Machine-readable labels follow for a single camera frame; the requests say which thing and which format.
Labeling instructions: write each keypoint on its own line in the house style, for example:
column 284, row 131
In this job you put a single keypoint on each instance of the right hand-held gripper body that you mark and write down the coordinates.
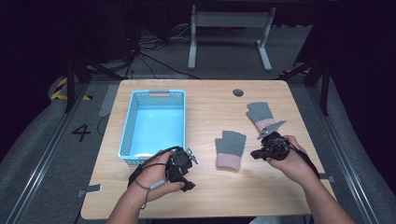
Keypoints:
column 275, row 146

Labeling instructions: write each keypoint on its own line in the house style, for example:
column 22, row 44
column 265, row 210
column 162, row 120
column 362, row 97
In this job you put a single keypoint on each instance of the grey pink-cuffed fingerless glove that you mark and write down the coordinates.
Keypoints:
column 261, row 113
column 231, row 146

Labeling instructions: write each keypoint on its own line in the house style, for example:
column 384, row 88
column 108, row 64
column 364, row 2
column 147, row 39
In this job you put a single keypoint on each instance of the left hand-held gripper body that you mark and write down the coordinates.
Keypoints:
column 180, row 161

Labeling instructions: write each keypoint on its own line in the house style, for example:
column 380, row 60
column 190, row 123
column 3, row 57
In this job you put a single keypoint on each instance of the person's right hand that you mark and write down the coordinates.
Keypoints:
column 294, row 165

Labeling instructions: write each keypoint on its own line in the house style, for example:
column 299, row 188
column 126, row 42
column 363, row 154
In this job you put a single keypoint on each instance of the light blue plastic basket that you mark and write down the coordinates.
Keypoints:
column 155, row 124

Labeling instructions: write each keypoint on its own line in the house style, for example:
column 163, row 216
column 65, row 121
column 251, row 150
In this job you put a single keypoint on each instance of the yellow black hazard tape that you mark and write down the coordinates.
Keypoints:
column 59, row 93

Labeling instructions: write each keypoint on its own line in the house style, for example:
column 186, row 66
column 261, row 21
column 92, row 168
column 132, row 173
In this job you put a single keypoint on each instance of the white metal stand frame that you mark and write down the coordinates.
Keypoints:
column 230, row 19

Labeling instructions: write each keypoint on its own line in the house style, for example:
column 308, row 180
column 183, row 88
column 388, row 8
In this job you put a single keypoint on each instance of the black metal stand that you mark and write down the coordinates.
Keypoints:
column 71, row 84
column 325, row 90

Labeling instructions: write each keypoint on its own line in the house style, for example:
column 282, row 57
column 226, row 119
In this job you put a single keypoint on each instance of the metal floor rail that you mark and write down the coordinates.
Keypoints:
column 342, row 155
column 46, row 155

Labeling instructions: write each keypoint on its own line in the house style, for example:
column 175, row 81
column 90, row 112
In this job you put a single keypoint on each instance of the metal table bracket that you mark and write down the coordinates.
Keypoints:
column 328, row 178
column 93, row 188

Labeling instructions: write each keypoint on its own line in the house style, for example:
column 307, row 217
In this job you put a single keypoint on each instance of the person's left hand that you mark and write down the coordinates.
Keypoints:
column 152, row 175

